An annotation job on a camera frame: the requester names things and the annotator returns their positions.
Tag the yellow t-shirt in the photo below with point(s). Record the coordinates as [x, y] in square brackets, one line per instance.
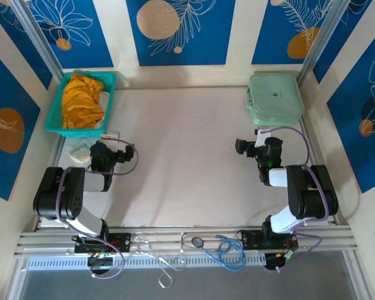
[78, 106]

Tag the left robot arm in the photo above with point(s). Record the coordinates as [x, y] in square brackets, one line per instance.
[72, 190]

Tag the plastic packet with cream content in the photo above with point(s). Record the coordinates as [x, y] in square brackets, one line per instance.
[78, 153]

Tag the mint green zip case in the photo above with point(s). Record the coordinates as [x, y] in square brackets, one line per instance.
[275, 100]

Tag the white t-shirt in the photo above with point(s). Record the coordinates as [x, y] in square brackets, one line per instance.
[103, 100]

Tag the white table cloth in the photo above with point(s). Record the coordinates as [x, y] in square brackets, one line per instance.
[190, 172]

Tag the teal plastic basket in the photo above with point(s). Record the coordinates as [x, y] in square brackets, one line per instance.
[111, 81]

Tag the round black silver disc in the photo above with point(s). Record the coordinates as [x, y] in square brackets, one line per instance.
[196, 241]

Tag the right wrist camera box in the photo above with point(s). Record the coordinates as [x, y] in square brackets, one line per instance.
[262, 137]

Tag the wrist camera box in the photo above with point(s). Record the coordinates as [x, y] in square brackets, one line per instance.
[262, 137]
[111, 136]

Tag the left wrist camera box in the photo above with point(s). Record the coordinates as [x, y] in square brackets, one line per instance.
[111, 136]

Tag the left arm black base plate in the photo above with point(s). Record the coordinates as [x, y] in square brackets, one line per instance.
[122, 242]

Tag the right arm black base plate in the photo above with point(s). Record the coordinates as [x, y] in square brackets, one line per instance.
[250, 240]

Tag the aluminium frame rail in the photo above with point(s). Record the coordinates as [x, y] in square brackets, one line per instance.
[34, 243]

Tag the aluminium frame post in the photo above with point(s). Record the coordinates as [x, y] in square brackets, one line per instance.
[41, 40]
[324, 40]

